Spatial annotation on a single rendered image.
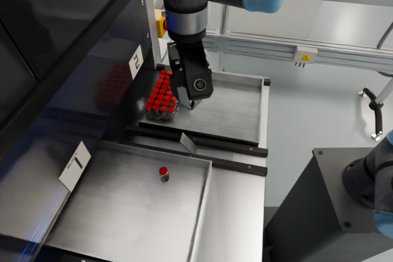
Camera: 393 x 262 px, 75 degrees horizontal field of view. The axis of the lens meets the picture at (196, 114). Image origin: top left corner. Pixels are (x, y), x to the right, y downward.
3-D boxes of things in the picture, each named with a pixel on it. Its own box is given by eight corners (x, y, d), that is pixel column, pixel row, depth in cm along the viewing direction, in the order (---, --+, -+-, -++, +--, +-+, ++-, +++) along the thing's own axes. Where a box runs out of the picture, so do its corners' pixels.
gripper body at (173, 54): (200, 59, 60) (200, 10, 51) (210, 84, 54) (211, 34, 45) (168, 65, 59) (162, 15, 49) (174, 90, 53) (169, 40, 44)
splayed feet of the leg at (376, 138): (369, 140, 179) (381, 128, 168) (356, 91, 210) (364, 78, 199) (382, 142, 177) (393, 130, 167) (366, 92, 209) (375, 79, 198)
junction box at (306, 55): (293, 62, 163) (297, 50, 156) (293, 57, 166) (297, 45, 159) (313, 64, 161) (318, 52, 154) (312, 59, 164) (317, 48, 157)
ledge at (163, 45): (127, 58, 100) (127, 54, 98) (139, 40, 108) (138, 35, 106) (162, 63, 98) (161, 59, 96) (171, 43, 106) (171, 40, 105)
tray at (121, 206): (34, 244, 55) (26, 240, 52) (91, 145, 71) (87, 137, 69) (189, 283, 50) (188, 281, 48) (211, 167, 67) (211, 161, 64)
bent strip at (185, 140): (180, 153, 70) (179, 141, 65) (183, 144, 72) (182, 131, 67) (232, 162, 68) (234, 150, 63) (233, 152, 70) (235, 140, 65)
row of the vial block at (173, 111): (166, 121, 77) (165, 111, 73) (182, 82, 88) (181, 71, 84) (173, 123, 76) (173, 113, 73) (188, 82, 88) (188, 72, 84)
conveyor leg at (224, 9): (211, 89, 201) (217, -11, 143) (213, 81, 207) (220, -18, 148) (223, 90, 200) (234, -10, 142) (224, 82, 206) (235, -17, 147)
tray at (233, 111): (140, 128, 75) (137, 121, 72) (165, 72, 92) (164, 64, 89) (257, 150, 70) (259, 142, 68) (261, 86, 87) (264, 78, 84)
